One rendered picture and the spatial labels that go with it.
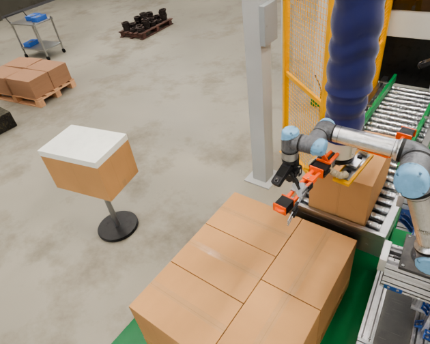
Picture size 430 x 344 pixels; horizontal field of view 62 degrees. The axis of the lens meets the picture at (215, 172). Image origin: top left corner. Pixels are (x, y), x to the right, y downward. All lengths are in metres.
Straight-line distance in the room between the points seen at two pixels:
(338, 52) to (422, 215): 0.83
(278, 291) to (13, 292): 2.32
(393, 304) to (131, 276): 2.02
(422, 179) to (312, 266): 1.20
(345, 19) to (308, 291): 1.51
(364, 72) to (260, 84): 1.41
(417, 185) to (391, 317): 1.44
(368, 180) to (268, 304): 0.99
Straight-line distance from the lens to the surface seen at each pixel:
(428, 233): 1.62
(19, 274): 3.77
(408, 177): 1.43
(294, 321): 2.23
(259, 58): 3.07
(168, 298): 2.37
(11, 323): 3.48
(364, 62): 1.88
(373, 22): 1.82
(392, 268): 2.00
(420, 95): 4.36
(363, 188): 2.43
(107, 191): 2.93
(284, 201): 1.81
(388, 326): 2.70
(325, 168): 2.01
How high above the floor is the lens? 2.51
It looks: 39 degrees down
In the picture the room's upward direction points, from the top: 9 degrees counter-clockwise
